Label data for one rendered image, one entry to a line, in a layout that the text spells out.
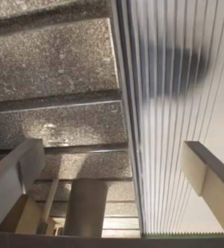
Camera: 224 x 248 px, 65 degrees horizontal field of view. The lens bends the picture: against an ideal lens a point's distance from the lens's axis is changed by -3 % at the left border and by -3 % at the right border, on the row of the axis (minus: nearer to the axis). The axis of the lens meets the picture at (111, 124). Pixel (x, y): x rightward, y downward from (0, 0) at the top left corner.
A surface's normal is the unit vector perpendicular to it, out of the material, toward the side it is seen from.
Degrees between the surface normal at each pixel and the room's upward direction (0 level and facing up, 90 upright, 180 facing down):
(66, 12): 3
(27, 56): 0
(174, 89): 61
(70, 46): 0
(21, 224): 90
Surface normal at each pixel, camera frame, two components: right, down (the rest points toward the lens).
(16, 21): -0.11, 0.68
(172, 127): -0.89, 0.39
